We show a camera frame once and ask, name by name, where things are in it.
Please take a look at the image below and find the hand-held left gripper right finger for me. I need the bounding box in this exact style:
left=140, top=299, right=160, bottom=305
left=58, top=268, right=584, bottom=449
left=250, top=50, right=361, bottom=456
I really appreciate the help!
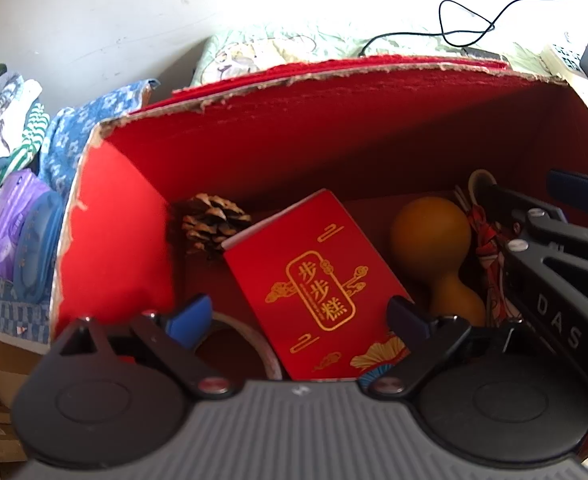
left=364, top=296, right=527, bottom=403

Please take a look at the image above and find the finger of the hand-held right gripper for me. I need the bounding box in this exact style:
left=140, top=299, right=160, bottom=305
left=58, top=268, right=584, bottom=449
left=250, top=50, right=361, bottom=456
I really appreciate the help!
left=526, top=169, right=588, bottom=261
left=481, top=184, right=570, bottom=243

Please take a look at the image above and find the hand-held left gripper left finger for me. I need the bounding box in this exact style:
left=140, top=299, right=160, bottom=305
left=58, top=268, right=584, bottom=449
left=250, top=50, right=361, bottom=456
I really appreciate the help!
left=51, top=294, right=237, bottom=401

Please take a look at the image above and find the red patterned tassel ornament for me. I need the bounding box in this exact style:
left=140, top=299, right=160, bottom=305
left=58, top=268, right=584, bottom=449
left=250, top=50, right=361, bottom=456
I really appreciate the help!
left=454, top=169, right=522, bottom=328

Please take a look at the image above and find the brown gourd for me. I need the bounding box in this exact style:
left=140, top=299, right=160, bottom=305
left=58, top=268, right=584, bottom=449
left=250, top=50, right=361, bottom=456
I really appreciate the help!
left=390, top=197, right=487, bottom=328

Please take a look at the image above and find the small red gold-print box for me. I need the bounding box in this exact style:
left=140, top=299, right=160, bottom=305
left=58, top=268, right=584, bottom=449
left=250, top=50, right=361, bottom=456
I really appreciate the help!
left=222, top=188, right=415, bottom=382

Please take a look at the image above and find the large red cardboard box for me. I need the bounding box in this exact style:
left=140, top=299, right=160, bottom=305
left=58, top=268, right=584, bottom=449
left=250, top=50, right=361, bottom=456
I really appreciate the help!
left=48, top=57, right=588, bottom=466

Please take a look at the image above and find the brown pine cone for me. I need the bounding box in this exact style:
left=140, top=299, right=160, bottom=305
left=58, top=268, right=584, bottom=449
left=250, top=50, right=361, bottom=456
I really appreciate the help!
left=180, top=192, right=252, bottom=260

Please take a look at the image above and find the white power strip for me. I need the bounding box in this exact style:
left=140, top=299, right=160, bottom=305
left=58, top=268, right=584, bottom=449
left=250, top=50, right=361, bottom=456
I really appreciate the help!
left=541, top=42, right=588, bottom=81

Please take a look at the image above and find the black smartphone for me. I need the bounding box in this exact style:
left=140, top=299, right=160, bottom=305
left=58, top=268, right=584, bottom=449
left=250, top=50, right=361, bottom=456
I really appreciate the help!
left=461, top=46, right=502, bottom=61

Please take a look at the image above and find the blue round lid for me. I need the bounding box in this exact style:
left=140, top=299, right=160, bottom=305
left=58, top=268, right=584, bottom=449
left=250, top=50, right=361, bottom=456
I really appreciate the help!
left=12, top=191, right=65, bottom=305

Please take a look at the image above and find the purple plastic packet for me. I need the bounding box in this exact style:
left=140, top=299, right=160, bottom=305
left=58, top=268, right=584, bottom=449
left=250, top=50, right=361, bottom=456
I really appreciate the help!
left=0, top=169, right=49, bottom=281

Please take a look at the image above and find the blue floral patterned cloth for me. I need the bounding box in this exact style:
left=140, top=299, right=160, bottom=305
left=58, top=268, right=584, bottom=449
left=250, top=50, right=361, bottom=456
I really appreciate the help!
left=0, top=78, right=161, bottom=333

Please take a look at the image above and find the green white striped garment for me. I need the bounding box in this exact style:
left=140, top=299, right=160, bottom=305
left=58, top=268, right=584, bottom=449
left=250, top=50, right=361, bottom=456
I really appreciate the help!
left=0, top=102, right=50, bottom=181

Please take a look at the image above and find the green printed bedsheet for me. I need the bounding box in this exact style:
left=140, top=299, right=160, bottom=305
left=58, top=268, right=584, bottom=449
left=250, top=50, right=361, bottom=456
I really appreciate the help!
left=191, top=25, right=588, bottom=91

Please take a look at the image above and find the white blue patterned garment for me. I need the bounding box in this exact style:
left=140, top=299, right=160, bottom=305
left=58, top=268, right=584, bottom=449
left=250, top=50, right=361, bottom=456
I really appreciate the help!
left=0, top=72, right=42, bottom=151

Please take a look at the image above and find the black charging cable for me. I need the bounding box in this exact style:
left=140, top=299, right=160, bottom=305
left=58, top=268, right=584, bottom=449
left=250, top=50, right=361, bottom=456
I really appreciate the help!
left=359, top=0, right=588, bottom=58

